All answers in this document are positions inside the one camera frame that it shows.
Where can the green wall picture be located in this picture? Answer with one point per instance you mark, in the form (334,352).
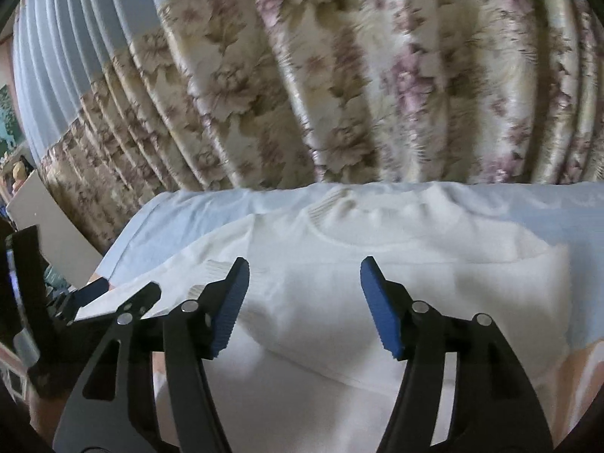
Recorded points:
(10,134)

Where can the blue floral curtain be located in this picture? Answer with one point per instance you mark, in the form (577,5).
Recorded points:
(121,100)

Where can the white knit sweater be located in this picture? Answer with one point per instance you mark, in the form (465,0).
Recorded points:
(305,370)

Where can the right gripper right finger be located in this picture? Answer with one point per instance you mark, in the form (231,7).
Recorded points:
(463,388)

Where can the white cabinet board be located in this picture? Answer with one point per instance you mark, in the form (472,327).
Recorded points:
(63,246)

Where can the yellow toy figure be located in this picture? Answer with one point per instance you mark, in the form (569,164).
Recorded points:
(19,174)

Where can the orange and blue bedsheet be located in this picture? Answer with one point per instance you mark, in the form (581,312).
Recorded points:
(567,215)

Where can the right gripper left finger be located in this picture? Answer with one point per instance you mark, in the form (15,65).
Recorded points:
(145,389)

